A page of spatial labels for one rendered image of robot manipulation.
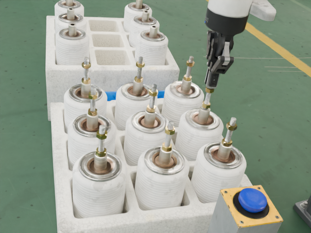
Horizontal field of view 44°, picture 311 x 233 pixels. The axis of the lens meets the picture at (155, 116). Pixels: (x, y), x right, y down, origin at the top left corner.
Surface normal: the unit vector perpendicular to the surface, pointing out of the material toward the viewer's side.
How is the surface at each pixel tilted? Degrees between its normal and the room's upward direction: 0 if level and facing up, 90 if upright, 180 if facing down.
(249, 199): 0
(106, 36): 90
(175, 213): 0
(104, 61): 90
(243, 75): 0
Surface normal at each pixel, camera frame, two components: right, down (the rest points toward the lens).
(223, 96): 0.12, -0.81
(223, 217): -0.96, 0.05
